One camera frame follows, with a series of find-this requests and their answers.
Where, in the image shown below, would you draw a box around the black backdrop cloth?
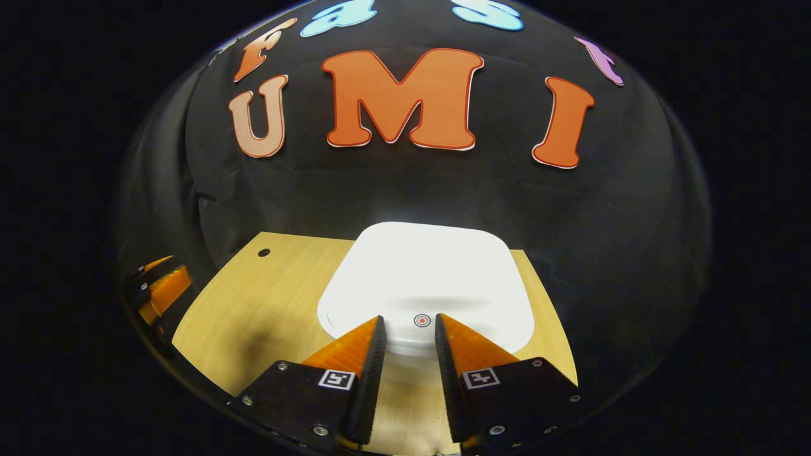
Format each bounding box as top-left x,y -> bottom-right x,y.
114,0 -> 710,406

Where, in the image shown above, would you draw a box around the white desktop garbage bin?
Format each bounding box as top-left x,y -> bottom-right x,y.
317,222 -> 536,357

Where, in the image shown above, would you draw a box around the wooden desktop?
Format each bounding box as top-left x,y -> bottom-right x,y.
171,231 -> 578,456

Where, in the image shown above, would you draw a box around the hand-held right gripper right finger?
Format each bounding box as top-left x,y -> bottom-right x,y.
434,313 -> 582,452

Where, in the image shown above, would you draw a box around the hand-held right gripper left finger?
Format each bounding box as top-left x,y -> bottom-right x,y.
228,315 -> 387,452

